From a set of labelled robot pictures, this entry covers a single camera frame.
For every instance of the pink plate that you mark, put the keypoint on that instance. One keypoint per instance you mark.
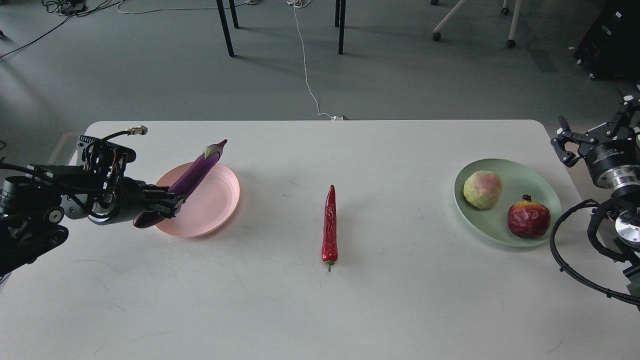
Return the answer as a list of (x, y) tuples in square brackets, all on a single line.
[(209, 207)]

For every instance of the white chair base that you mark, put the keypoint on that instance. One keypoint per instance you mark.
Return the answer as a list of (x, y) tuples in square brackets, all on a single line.
[(460, 21)]

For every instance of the green pink peach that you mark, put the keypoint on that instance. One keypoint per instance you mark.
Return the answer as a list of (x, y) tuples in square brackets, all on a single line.
[(482, 189)]

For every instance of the dark red pomegranate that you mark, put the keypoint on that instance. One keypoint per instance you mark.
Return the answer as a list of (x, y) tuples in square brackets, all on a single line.
[(528, 219)]

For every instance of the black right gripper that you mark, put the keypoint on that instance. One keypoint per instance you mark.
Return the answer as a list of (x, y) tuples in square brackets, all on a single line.
[(612, 160)]

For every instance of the black table leg right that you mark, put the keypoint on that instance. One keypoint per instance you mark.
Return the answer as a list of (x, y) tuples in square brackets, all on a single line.
[(340, 22)]

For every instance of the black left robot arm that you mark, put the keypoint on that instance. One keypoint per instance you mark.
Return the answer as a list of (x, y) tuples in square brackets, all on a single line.
[(34, 203)]

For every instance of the red chili pepper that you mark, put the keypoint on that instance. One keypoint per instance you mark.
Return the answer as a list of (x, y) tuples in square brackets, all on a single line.
[(329, 246)]

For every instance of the black table leg left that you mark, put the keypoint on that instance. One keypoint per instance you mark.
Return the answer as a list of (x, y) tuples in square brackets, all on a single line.
[(221, 10)]

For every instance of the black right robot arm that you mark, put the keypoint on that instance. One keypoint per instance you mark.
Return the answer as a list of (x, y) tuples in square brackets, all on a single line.
[(613, 228)]

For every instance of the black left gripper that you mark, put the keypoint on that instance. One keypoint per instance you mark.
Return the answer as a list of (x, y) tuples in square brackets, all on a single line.
[(103, 194)]

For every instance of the purple eggplant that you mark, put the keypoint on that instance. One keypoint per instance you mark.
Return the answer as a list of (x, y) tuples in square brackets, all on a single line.
[(189, 181)]

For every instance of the light green plate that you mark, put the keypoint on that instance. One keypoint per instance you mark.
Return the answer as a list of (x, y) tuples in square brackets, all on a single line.
[(517, 179)]

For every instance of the black table leg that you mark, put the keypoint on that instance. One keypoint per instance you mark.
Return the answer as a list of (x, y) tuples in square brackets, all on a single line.
[(221, 10), (340, 22)]

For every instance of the black equipment case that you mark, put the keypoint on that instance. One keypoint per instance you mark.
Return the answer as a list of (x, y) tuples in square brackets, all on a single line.
[(610, 49)]

